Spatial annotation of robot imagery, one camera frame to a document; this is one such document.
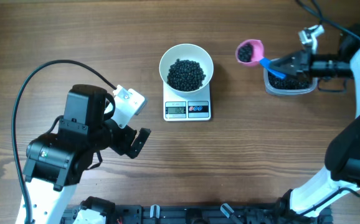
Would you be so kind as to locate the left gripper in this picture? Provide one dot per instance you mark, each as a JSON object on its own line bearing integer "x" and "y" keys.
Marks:
{"x": 123, "y": 145}

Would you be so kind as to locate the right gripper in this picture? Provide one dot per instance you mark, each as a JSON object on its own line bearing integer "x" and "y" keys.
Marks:
{"x": 299, "y": 63}

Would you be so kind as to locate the pink scoop with blue handle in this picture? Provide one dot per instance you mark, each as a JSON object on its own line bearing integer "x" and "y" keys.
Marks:
{"x": 258, "y": 57}

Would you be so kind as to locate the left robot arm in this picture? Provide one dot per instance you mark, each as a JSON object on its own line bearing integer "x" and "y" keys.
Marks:
{"x": 52, "y": 171}

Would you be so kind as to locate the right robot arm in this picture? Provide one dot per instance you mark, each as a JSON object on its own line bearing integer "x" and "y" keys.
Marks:
{"x": 340, "y": 174}

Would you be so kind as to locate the white digital kitchen scale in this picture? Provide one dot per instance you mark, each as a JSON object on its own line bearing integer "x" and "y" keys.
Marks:
{"x": 193, "y": 107}

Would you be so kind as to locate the black beans in scoop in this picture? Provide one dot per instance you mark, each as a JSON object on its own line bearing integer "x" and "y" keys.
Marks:
{"x": 245, "y": 53}

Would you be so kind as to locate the black beans in bowl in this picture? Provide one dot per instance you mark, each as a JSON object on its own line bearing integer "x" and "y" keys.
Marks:
{"x": 185, "y": 75}

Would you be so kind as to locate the white bowl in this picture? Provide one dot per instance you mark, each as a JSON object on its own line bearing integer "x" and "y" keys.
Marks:
{"x": 186, "y": 52}

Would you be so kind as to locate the black beans in container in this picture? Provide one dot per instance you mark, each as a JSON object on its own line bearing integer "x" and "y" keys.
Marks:
{"x": 287, "y": 84}

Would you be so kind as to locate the clear plastic container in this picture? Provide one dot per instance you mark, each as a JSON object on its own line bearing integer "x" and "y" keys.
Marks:
{"x": 273, "y": 91}

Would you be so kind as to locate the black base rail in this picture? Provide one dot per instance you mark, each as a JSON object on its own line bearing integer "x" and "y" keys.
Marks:
{"x": 136, "y": 214}

